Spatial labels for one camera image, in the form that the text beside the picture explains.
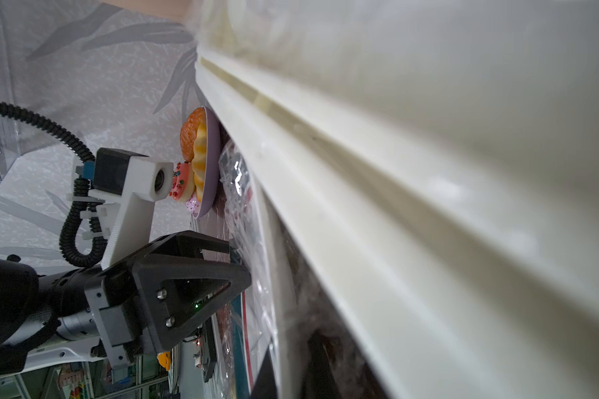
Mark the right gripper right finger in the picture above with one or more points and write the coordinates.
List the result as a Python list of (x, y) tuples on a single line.
[(334, 371)]

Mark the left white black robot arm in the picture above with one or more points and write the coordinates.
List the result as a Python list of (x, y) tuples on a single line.
[(26, 322)]

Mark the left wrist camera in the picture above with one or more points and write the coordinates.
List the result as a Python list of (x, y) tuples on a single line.
[(126, 187)]

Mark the white plate green red rim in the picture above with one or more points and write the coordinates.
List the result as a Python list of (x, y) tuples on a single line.
[(272, 351)]

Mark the beige flower pot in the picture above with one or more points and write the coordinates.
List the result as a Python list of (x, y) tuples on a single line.
[(174, 10)]

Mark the purple plate of toy food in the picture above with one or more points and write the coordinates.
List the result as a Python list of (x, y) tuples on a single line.
[(196, 178)]

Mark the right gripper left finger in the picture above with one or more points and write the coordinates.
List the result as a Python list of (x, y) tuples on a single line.
[(265, 385)]

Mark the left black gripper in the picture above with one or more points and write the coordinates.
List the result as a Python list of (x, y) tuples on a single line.
[(177, 289)]

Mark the cream plastic wrap dispenser box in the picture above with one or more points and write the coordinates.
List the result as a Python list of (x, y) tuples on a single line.
[(437, 162)]

